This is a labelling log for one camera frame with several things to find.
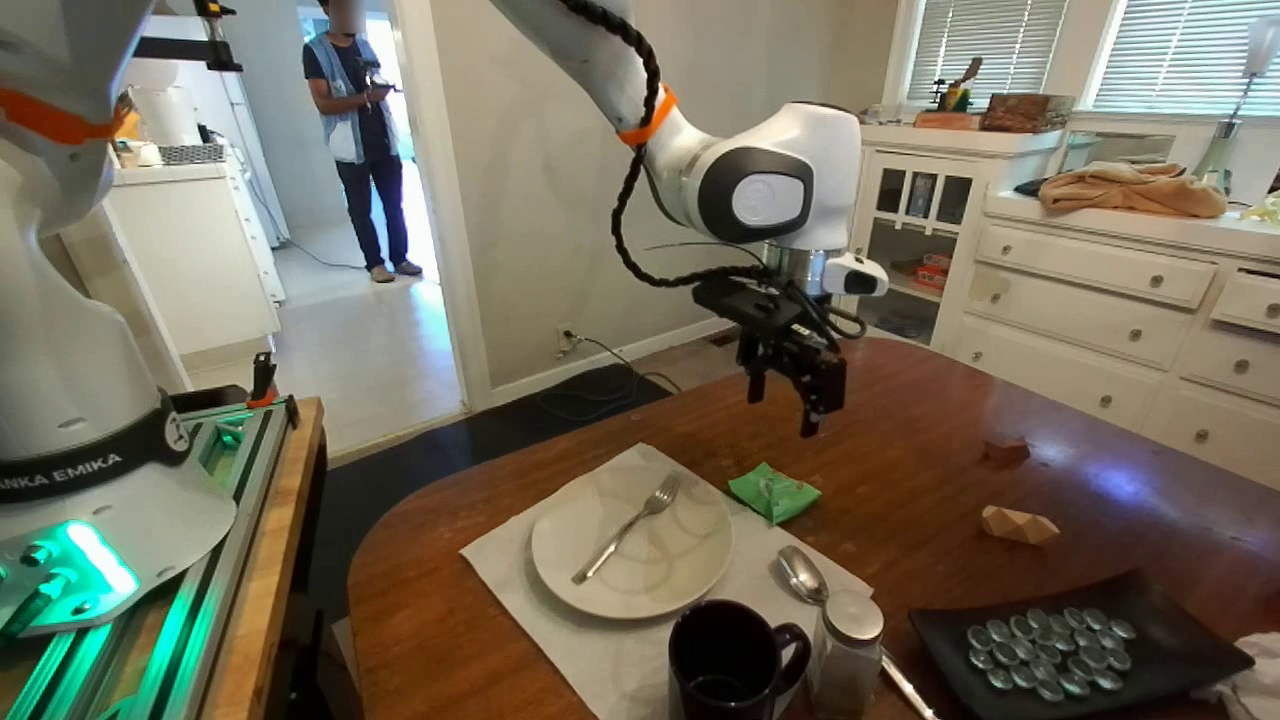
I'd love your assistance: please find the black mug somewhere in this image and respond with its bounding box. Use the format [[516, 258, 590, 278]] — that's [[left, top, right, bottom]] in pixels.
[[669, 602, 810, 720]]

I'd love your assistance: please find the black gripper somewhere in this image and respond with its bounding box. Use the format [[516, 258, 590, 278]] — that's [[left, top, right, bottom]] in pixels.
[[690, 278, 842, 436]]

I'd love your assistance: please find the black braided cable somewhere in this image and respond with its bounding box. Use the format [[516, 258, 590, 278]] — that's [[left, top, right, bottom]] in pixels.
[[555, 0, 752, 293]]

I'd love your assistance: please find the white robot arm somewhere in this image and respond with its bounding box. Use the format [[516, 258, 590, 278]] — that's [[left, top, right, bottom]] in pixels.
[[0, 0, 858, 469]]

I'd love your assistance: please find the small wooden block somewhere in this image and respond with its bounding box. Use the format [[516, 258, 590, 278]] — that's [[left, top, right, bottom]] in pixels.
[[984, 436, 1026, 469]]

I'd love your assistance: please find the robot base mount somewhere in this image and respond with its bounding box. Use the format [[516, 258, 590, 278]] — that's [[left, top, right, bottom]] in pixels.
[[0, 395, 300, 720]]

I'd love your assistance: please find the silver spoon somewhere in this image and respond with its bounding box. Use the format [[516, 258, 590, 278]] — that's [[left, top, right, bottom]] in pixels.
[[774, 544, 941, 720]]

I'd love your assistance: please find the white dresser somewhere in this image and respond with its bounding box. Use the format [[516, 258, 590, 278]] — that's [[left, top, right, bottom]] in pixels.
[[943, 191, 1280, 490]]

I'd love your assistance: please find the black tray with glass gems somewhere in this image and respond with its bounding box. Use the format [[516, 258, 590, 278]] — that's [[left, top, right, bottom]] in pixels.
[[911, 573, 1252, 720]]

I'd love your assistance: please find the white round plate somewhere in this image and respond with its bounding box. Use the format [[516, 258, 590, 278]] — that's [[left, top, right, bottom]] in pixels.
[[526, 464, 733, 620]]

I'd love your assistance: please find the brown cloth on dresser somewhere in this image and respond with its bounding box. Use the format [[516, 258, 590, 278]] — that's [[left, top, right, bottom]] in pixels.
[[1036, 164, 1228, 221]]

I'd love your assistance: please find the green cloth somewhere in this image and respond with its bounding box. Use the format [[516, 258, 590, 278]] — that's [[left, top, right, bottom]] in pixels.
[[726, 464, 820, 523]]

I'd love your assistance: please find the white paper placemat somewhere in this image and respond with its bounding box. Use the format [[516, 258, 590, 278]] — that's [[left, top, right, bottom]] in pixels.
[[463, 444, 867, 720]]

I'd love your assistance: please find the silver fork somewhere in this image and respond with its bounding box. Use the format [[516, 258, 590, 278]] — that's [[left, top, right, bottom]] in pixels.
[[573, 478, 681, 585]]

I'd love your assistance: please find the person in blue vest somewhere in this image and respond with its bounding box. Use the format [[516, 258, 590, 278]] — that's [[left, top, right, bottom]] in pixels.
[[300, 0, 418, 285]]

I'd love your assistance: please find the tan crumpled object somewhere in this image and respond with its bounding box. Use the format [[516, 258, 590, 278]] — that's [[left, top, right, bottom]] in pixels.
[[980, 504, 1059, 548]]

